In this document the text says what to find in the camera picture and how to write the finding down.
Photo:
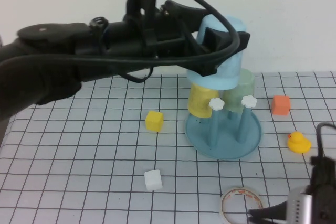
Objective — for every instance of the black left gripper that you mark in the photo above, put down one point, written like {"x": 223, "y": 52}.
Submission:
{"x": 168, "y": 37}

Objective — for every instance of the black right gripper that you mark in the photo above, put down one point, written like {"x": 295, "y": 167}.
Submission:
{"x": 325, "y": 195}

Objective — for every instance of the light blue plastic cup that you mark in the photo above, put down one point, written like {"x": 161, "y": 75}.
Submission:
{"x": 225, "y": 69}

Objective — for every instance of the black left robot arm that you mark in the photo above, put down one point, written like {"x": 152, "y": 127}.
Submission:
{"x": 39, "y": 77}

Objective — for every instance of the green plastic cup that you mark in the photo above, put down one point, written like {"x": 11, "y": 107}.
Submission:
{"x": 242, "y": 87}

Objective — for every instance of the yellow plastic cup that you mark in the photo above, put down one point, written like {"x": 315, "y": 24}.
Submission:
{"x": 200, "y": 103}

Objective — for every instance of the blue cup stand with pegs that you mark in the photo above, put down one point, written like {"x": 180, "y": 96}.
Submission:
{"x": 228, "y": 145}

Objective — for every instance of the clear tape roll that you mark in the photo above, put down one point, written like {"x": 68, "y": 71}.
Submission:
{"x": 223, "y": 203}

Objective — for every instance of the yellow rubber duck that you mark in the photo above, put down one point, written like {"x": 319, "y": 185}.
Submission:
{"x": 298, "y": 144}

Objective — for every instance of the yellow cube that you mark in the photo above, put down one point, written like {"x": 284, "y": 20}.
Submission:
{"x": 154, "y": 121}

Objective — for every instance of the orange cube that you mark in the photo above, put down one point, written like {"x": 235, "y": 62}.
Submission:
{"x": 281, "y": 105}

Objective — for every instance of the white cube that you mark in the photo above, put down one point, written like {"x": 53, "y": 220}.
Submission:
{"x": 153, "y": 180}

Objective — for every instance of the white checkered tablecloth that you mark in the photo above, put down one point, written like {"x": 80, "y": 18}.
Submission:
{"x": 92, "y": 155}

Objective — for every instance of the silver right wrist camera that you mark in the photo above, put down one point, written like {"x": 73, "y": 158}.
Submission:
{"x": 300, "y": 205}

